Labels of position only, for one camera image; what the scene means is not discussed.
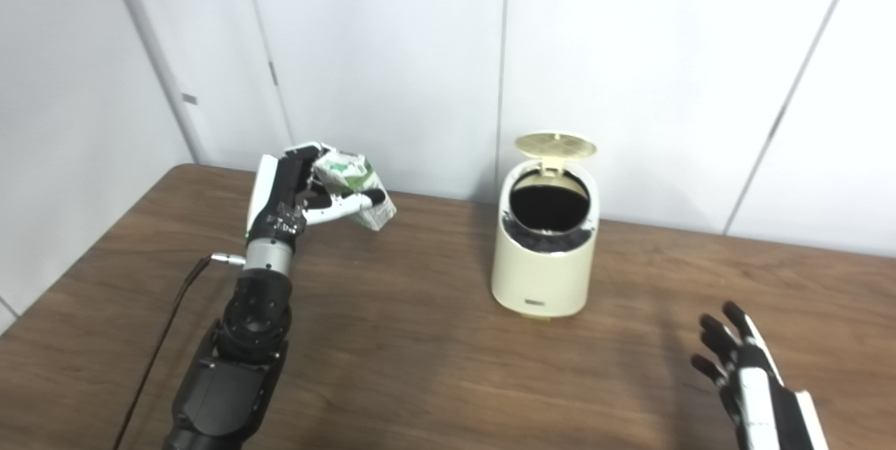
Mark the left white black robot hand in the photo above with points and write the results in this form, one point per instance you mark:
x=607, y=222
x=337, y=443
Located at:
x=276, y=191

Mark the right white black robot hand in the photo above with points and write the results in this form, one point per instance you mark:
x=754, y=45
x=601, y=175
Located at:
x=759, y=401

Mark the green white milk carton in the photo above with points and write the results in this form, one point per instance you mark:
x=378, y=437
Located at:
x=346, y=170

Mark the round cream bin lid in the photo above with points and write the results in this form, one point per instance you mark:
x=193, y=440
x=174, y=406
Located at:
x=555, y=146

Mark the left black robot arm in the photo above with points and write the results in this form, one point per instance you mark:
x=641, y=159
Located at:
x=231, y=380

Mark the cream-colored bin body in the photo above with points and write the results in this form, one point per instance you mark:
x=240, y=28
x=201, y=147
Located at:
x=542, y=278

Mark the black bin liner bag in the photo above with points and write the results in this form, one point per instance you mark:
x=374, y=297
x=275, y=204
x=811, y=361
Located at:
x=549, y=208

